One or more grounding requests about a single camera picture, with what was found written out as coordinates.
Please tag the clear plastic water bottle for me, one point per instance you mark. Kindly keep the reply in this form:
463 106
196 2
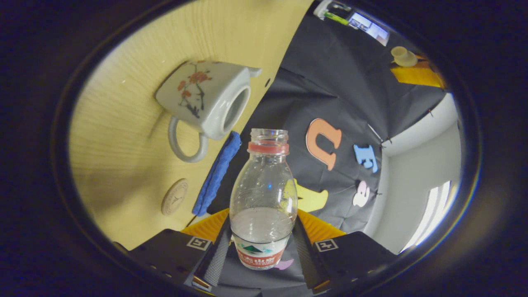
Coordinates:
264 194

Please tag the white floral teacup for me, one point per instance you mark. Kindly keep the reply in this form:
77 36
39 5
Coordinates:
198 97

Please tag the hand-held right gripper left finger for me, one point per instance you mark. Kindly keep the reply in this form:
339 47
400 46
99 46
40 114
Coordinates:
215 258

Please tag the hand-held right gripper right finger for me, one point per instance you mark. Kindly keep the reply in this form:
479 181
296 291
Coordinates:
303 255

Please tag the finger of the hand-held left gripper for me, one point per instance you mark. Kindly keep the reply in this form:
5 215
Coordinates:
418 76

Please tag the computer monitor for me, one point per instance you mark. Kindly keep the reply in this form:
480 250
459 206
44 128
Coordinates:
371 29

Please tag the blue folded towel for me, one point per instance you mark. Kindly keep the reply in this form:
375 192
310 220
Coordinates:
216 173

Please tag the white side table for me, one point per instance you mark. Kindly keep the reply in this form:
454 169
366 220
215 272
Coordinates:
318 10

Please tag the green drink bottle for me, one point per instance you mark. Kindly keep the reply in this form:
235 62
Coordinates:
336 18

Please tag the round brown coaster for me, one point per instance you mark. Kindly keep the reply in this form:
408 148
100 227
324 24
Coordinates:
174 197

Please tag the black backdrop cloth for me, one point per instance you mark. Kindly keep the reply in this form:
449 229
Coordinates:
330 82

